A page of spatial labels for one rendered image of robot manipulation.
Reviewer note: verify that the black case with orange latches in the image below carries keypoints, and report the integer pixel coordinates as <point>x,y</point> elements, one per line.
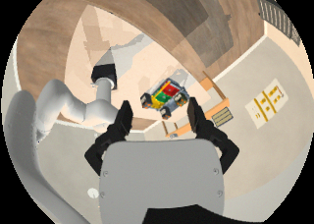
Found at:
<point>146,100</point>

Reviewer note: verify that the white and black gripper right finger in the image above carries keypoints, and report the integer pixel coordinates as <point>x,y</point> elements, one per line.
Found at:
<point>205,129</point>

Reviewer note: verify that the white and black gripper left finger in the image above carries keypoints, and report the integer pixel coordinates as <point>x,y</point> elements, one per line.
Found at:
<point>115,132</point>

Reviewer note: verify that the red bin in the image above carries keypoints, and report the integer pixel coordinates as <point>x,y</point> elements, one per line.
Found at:
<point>172,91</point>

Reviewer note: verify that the grey metal shelf rack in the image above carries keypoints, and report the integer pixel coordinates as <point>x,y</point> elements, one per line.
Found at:
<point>171,102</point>

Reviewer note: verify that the yellow open bin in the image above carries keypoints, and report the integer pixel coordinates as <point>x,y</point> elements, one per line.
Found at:
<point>156,103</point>

